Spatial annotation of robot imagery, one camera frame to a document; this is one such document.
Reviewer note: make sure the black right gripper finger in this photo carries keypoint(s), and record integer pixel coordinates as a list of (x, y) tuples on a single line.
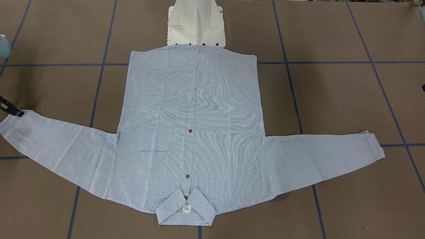
[(9, 108)]

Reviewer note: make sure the blue striped button shirt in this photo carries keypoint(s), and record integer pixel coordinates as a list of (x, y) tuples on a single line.
[(190, 143)]

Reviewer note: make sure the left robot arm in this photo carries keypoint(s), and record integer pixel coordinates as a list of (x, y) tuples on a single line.
[(422, 14)]

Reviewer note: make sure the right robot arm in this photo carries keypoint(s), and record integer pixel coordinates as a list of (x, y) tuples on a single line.
[(5, 48)]

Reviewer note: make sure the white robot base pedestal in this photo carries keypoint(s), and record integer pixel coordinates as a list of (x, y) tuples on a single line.
[(196, 22)]

